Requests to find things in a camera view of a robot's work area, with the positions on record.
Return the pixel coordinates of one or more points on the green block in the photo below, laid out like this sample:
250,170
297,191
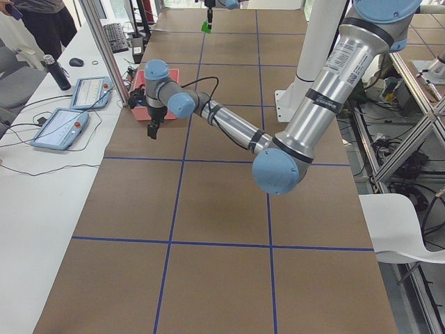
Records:
206,27

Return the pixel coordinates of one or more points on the person at desk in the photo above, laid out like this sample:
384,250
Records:
50,23

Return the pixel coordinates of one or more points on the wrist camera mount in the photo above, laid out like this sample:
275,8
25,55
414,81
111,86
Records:
137,97

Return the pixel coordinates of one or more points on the teach pendant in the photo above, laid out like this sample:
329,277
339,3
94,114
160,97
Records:
61,129
91,93

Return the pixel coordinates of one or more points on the black water bottle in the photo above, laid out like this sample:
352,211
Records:
57,72

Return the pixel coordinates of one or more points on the far teach pendant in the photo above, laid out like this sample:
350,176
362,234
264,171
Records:
91,93

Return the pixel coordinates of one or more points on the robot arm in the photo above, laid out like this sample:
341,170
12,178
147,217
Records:
229,4
342,39

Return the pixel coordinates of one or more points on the near teach pendant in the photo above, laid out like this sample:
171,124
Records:
61,129

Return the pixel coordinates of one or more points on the black computer mouse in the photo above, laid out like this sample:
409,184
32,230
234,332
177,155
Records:
76,62

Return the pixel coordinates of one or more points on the black keyboard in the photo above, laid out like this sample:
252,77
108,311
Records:
116,37

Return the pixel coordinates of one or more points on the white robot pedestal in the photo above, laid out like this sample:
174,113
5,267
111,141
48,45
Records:
306,69

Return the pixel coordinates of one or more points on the aluminium frame post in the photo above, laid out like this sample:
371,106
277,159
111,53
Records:
92,17

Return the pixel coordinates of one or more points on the pink plastic box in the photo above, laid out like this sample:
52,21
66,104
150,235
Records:
139,111

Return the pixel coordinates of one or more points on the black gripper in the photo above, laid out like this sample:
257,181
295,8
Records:
209,7
155,113

